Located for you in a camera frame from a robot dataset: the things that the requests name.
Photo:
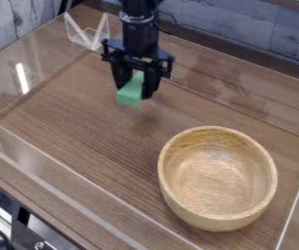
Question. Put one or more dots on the oval wooden bowl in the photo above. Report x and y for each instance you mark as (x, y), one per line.
(217, 178)

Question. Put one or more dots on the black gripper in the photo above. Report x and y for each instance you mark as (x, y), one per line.
(156, 64)

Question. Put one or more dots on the black table frame leg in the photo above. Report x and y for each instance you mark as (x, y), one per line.
(25, 239)

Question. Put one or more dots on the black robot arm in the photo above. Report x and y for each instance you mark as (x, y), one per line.
(136, 51)

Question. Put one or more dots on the clear acrylic corner bracket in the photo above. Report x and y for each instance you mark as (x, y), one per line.
(87, 37)

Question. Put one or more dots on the green rectangular block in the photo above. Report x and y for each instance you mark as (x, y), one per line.
(129, 95)

